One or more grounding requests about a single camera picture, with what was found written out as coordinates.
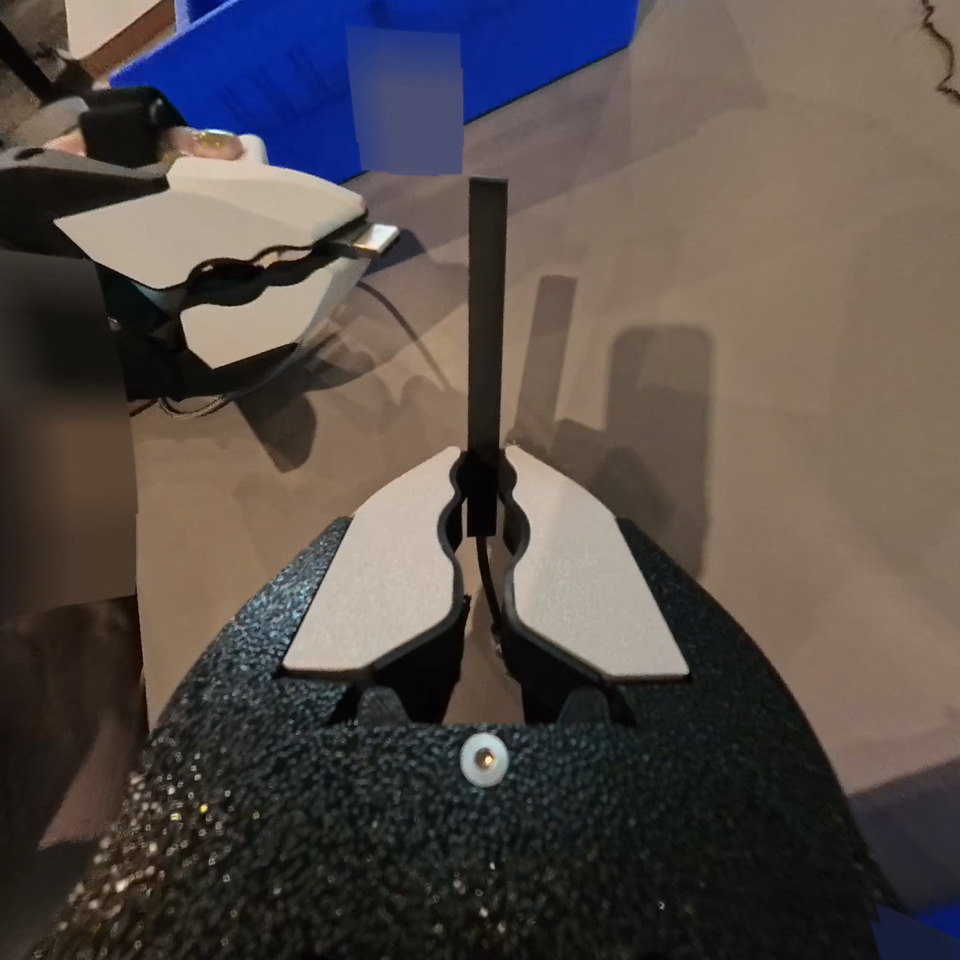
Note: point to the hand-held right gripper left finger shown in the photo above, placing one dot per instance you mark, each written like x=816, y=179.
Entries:
x=382, y=570

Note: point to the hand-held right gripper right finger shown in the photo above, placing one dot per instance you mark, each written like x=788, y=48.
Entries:
x=585, y=577

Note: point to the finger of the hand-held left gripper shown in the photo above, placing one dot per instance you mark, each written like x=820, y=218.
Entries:
x=262, y=322
x=217, y=217

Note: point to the dark grey usb hub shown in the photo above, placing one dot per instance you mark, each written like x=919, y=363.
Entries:
x=487, y=315

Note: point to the blue plastic bin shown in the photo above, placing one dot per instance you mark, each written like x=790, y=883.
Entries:
x=262, y=67

